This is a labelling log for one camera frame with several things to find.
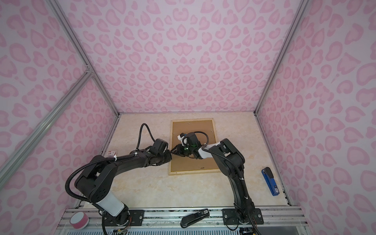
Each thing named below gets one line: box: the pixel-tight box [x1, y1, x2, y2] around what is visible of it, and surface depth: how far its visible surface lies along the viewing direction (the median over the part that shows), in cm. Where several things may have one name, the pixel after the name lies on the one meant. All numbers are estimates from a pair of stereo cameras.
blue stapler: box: [261, 166, 280, 197], surface depth 84 cm
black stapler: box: [180, 208, 211, 229], surface depth 72 cm
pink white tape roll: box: [69, 211, 90, 230], surface depth 71 cm
